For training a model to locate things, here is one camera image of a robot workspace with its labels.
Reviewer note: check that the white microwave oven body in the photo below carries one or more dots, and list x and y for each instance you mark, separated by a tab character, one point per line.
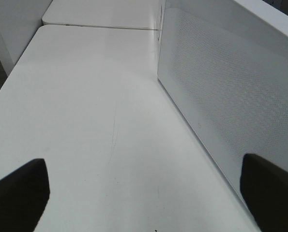
281	5

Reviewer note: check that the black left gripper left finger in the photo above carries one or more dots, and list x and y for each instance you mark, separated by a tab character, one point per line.
24	194

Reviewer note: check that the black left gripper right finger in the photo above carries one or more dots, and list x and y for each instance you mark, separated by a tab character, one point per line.
264	188

